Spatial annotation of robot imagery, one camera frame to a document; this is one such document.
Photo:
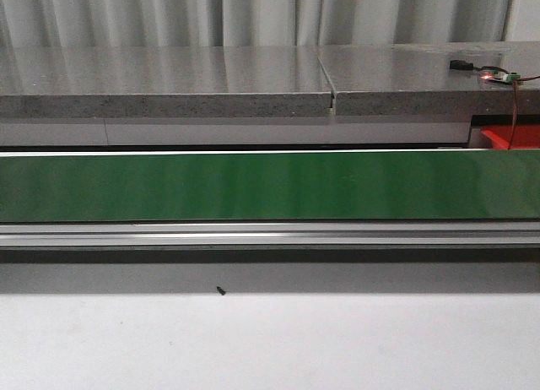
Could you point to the grey granite counter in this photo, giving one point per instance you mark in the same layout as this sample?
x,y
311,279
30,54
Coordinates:
x,y
266,81

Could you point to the black plug connector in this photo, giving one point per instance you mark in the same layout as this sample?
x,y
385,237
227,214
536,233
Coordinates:
x,y
461,65

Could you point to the green conveyor belt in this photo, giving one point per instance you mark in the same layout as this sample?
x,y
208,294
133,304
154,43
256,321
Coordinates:
x,y
439,184

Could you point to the small green circuit board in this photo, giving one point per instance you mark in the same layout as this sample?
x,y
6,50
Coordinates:
x,y
501,77

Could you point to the red plastic tray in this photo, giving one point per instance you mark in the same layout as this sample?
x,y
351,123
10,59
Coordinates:
x,y
503,137

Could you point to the grey curtain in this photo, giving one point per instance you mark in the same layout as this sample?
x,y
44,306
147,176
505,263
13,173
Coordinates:
x,y
264,22

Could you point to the aluminium conveyor frame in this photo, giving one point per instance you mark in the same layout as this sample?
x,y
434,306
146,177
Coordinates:
x,y
385,233

